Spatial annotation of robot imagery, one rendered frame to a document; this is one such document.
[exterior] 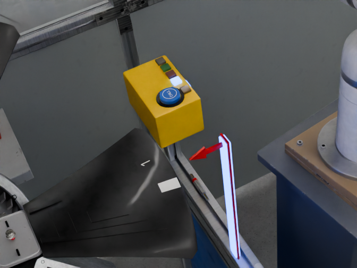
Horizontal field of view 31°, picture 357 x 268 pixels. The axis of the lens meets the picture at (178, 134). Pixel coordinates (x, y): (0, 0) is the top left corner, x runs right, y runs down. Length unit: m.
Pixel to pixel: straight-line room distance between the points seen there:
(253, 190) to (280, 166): 1.15
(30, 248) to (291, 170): 0.57
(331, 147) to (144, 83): 0.39
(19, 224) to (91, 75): 0.83
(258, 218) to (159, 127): 1.18
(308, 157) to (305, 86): 0.96
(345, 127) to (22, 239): 0.61
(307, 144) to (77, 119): 0.75
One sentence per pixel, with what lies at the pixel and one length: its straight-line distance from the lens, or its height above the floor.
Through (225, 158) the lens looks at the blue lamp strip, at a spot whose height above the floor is 1.15.
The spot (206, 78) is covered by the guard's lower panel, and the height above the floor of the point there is 0.63.
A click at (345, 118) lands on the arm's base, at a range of 1.20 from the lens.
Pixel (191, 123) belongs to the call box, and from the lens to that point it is 1.27.
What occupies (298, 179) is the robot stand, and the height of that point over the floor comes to 0.93.
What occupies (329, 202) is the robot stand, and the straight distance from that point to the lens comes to 1.24.
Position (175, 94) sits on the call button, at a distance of 1.23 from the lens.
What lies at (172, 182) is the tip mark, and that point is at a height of 1.16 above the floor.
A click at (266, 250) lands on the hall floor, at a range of 2.28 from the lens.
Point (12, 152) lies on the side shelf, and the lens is 1.54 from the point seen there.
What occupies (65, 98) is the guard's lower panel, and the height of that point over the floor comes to 0.78.
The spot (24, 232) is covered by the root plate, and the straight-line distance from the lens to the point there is 0.96.
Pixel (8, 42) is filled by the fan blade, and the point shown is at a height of 1.41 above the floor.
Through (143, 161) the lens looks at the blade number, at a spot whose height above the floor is 1.18.
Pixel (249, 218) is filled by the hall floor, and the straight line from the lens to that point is 2.36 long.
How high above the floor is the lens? 1.92
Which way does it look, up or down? 46 degrees down
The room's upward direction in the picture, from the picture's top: 10 degrees counter-clockwise
